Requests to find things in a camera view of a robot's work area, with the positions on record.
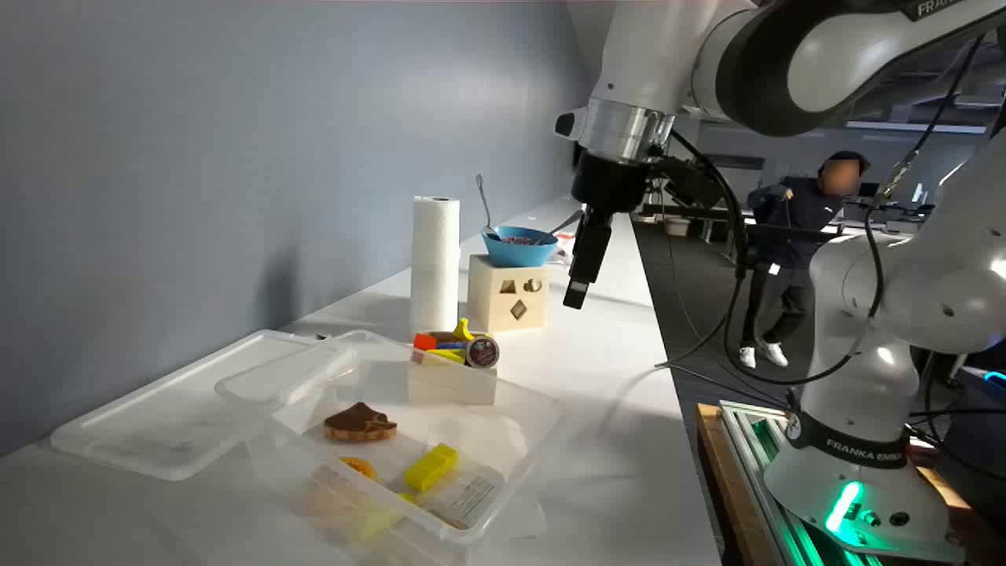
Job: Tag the blue bowl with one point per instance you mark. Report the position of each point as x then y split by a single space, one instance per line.
521 249

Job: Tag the orange toy piece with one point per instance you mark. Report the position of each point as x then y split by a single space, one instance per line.
426 340

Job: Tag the white wooden shape sorter box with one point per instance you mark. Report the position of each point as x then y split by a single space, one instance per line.
511 298

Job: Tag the person in dark clothes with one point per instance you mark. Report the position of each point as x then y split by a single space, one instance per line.
803 224

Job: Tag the clear plastic bin lid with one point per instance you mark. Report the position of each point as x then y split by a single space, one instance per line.
158 418

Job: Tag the wooden robot mounting platform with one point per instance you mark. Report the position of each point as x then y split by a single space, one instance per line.
735 490

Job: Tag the brown toy steak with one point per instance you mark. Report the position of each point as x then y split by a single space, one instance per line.
361 421

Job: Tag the large clear plastic storage bin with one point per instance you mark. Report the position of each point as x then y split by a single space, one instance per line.
493 440

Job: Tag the yellow toy block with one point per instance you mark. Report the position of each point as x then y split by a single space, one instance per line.
432 465

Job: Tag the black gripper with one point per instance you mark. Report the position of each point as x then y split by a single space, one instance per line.
610 182

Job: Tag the white paper towel roll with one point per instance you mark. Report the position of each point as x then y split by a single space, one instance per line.
435 268

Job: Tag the metal spoon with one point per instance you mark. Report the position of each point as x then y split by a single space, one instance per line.
486 206

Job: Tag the yellow toy banana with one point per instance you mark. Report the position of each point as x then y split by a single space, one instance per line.
455 347

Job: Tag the light blue plastic cup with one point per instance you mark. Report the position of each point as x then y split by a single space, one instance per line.
483 353

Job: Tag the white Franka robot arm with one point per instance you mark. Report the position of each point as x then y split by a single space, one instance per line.
943 271

